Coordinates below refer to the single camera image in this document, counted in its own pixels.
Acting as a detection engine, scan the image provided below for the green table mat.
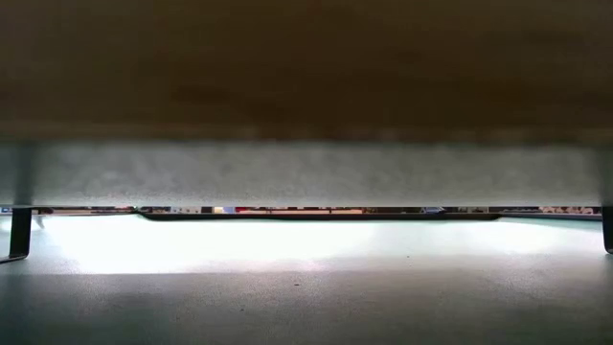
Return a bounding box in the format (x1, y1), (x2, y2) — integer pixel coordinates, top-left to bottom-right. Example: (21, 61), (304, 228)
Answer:
(0, 214), (613, 345)

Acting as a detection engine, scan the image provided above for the black metal table frame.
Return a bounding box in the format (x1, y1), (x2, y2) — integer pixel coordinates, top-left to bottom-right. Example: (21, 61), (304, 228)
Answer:
(136, 210), (603, 222)

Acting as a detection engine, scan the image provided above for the wooden shelf with black frame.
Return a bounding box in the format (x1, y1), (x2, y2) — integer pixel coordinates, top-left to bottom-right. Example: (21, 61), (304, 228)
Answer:
(0, 0), (613, 264)

